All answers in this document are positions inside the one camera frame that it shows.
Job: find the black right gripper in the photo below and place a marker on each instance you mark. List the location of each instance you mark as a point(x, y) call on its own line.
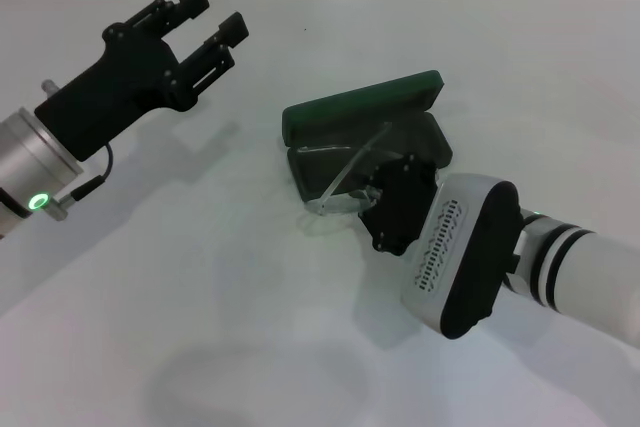
point(400, 207)

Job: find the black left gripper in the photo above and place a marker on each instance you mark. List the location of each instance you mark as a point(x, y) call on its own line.
point(115, 82)

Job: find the clear white glasses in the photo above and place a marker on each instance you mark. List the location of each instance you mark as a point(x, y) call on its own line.
point(330, 204)

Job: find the green glasses case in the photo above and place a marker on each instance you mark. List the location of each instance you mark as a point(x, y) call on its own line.
point(360, 97)

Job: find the silver stub connector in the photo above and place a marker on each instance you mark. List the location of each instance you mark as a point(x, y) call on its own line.
point(50, 88)

